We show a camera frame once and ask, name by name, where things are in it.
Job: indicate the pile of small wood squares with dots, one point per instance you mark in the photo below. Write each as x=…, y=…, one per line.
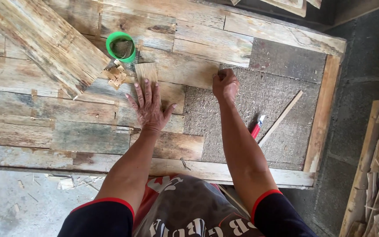
x=115, y=76

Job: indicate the small light veneer piece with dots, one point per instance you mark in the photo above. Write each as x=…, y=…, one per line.
x=146, y=73

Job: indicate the wood scraps on floor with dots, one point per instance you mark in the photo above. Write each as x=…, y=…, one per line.
x=67, y=182

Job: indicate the heap of wood offcuts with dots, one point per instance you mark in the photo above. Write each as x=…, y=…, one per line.
x=375, y=174

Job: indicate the green plastic cup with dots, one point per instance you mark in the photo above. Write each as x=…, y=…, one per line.
x=121, y=46

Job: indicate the bent metal nail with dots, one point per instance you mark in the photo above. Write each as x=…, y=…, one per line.
x=185, y=163

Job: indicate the person's right hand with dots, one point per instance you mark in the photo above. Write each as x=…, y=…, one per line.
x=225, y=85

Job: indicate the thin wooden slat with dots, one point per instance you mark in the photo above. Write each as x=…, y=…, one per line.
x=234, y=200

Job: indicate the thin wooden stick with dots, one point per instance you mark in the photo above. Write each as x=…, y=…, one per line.
x=280, y=118

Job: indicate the red utility knife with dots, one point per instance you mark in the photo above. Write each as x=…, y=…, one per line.
x=257, y=127

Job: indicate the framed panel with veneer strips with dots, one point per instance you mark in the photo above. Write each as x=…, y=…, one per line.
x=163, y=49

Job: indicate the person's printed jersey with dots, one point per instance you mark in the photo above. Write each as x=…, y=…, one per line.
x=189, y=210

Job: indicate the leaning wooden boards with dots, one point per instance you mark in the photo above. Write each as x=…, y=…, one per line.
x=286, y=5

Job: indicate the stack of long veneer sheets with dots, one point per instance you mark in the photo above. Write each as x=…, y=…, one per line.
x=41, y=42

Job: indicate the person's left hand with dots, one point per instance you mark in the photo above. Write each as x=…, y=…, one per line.
x=149, y=113

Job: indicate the person's right fingers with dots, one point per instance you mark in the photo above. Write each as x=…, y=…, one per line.
x=218, y=79

